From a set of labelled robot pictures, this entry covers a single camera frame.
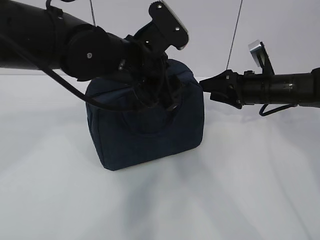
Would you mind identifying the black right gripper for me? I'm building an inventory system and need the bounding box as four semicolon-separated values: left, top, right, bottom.
199;69;258;109

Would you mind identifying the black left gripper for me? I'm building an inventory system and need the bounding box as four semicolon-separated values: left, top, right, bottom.
125;35;185;111

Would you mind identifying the dark navy insulated lunch bag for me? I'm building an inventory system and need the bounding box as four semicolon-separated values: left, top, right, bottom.
85;59;205;171

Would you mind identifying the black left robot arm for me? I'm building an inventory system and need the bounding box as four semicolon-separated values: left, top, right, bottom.
0;0;189;112

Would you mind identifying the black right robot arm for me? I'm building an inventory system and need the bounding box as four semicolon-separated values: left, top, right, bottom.
199;68;320;109

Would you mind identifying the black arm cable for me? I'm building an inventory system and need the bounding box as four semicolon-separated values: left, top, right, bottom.
258;102;301;117
0;32;156;112

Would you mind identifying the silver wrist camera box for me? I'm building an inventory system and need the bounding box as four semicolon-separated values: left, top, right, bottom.
133;0;189;55
248;40;275;76

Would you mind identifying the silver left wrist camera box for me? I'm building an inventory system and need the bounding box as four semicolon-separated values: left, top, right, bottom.
133;0;189;55

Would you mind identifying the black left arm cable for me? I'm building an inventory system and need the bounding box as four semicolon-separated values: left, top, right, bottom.
0;32;156;112

